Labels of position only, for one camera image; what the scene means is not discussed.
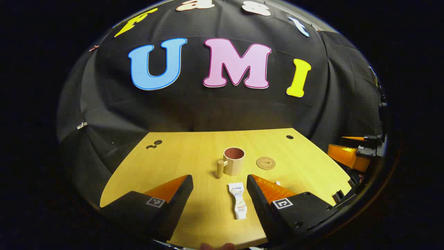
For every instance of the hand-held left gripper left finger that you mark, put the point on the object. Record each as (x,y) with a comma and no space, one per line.
(180,205)

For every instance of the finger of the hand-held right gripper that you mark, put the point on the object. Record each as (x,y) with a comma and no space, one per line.
(364,138)
(347,156)

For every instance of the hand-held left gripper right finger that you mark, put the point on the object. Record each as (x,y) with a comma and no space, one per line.
(258,205)

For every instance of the white toothpaste tube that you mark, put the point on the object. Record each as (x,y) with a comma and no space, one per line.
(239,205)

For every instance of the round brown coaster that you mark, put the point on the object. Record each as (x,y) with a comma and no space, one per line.
(266,163)

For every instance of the wooden desktop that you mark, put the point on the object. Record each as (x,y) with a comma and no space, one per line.
(194,152)

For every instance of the black backdrop cloth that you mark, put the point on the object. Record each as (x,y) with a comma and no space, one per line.
(208,107)

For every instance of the white cloth clip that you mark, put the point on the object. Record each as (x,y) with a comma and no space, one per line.
(82,125)

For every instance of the red cloth clip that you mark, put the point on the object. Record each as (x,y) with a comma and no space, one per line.
(93,48)

